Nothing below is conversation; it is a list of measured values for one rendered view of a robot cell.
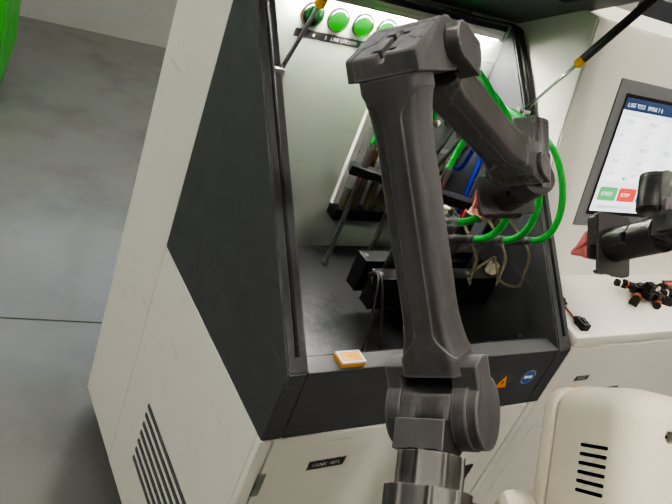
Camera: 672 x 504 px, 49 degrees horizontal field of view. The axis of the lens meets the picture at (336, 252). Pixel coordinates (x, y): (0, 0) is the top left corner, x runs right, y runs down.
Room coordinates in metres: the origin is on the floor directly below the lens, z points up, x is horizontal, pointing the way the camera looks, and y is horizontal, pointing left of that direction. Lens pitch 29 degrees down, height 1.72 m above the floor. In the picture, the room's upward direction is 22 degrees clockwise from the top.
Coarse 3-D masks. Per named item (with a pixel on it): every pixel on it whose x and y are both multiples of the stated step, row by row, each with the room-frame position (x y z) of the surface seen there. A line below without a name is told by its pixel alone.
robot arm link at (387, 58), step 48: (384, 48) 0.72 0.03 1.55; (432, 48) 0.73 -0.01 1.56; (384, 96) 0.69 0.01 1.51; (432, 96) 0.73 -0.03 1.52; (384, 144) 0.68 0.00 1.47; (432, 144) 0.71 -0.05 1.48; (384, 192) 0.67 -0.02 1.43; (432, 192) 0.68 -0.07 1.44; (432, 240) 0.65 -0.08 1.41; (432, 288) 0.64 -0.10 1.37; (432, 336) 0.62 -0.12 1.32; (480, 384) 0.61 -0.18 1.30; (480, 432) 0.58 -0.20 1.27
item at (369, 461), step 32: (512, 416) 1.34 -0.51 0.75; (288, 448) 0.98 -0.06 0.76; (320, 448) 1.02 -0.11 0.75; (352, 448) 1.07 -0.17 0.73; (384, 448) 1.13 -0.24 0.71; (256, 480) 0.95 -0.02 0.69; (288, 480) 1.00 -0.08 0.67; (320, 480) 1.05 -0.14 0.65; (352, 480) 1.10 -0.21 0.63; (384, 480) 1.16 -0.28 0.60
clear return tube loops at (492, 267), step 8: (512, 224) 1.51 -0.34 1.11; (504, 248) 1.42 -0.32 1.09; (528, 248) 1.46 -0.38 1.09; (496, 256) 1.51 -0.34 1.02; (504, 256) 1.40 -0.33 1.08; (528, 256) 1.45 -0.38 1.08; (480, 264) 1.46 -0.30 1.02; (488, 264) 1.51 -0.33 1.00; (496, 264) 1.48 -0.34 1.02; (504, 264) 1.40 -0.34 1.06; (528, 264) 1.44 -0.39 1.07; (472, 272) 1.35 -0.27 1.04; (488, 272) 1.50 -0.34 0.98; (496, 272) 1.47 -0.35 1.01; (496, 280) 1.44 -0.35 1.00; (520, 280) 1.44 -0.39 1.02
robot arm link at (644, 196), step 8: (640, 176) 1.15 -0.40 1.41; (648, 176) 1.14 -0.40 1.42; (656, 176) 1.13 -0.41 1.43; (664, 176) 1.13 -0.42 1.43; (640, 184) 1.14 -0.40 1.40; (648, 184) 1.13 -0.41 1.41; (656, 184) 1.12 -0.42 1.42; (664, 184) 1.12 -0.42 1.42; (640, 192) 1.13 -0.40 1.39; (648, 192) 1.12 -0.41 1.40; (656, 192) 1.11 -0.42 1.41; (664, 192) 1.11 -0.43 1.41; (640, 200) 1.12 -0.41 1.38; (648, 200) 1.11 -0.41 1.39; (656, 200) 1.10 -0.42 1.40; (664, 200) 1.09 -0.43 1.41; (640, 208) 1.12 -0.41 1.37; (664, 208) 1.08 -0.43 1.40; (656, 216) 1.06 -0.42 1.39; (664, 216) 1.04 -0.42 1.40; (656, 224) 1.05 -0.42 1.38; (664, 224) 1.03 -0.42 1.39; (656, 232) 1.04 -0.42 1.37; (664, 232) 1.03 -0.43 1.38; (664, 240) 1.05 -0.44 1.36
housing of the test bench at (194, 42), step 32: (192, 0) 1.54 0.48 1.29; (224, 0) 1.41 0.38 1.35; (192, 32) 1.50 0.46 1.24; (192, 64) 1.47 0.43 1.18; (160, 96) 1.57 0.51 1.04; (192, 96) 1.44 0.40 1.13; (160, 128) 1.54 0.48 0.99; (192, 128) 1.41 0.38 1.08; (160, 160) 1.50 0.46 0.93; (160, 192) 1.47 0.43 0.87; (128, 224) 1.58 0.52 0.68; (160, 224) 1.43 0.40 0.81; (128, 256) 1.54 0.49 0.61; (160, 256) 1.40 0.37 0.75; (128, 288) 1.50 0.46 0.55; (128, 320) 1.47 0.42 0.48; (96, 352) 1.59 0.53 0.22; (128, 352) 1.43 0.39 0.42; (96, 384) 1.55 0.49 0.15; (128, 384) 1.39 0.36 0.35; (96, 416) 1.51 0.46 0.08
